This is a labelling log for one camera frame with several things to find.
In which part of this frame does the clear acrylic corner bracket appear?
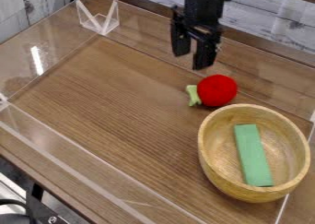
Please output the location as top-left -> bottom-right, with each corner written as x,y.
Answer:
74,0 -> 118,36

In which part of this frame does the wooden bowl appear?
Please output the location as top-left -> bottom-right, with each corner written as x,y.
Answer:
197,104 -> 310,203

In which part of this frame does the green rectangular block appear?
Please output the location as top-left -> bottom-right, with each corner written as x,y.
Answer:
233,124 -> 273,187

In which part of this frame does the black cable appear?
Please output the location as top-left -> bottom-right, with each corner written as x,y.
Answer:
0,198 -> 34,224

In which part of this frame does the red plush fruit green leaf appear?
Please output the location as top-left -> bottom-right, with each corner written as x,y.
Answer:
185,75 -> 237,107

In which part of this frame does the black table leg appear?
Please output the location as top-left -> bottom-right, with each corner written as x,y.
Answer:
26,183 -> 43,202

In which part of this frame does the clear acrylic tray wall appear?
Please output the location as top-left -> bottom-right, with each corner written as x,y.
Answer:
0,95 -> 206,224

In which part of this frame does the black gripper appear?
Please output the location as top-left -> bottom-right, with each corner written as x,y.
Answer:
170,0 -> 225,70

